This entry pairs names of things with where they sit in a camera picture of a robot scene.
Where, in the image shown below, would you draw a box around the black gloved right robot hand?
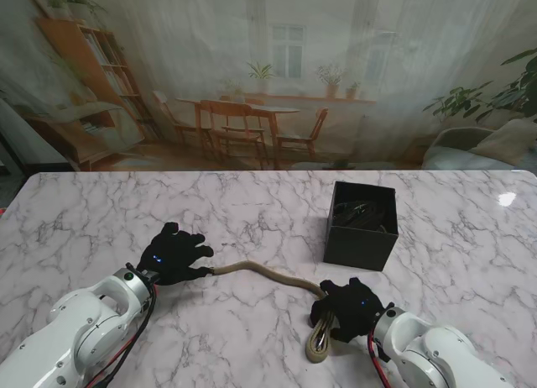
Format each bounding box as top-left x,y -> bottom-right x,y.
308,277 -> 395,345

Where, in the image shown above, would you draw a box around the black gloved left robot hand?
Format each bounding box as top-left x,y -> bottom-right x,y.
136,222 -> 215,287

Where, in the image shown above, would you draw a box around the beige braided belt silver buckle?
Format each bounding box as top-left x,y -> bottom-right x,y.
208,260 -> 336,364

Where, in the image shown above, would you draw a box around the black woven belt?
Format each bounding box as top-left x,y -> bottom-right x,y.
333,197 -> 398,233

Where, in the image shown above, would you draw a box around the black square storage box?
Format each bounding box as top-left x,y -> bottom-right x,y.
322,181 -> 399,272

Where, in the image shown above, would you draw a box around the printed room scene backdrop curtain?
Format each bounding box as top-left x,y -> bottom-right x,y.
0,0 -> 537,173

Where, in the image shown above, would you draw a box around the red black right arm cables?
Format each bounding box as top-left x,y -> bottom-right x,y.
367,328 -> 398,388

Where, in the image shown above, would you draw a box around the red black arm cables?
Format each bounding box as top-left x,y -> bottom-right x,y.
367,328 -> 398,388
79,282 -> 159,388

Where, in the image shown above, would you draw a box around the red black left arm cables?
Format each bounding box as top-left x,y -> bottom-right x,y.
79,282 -> 159,388

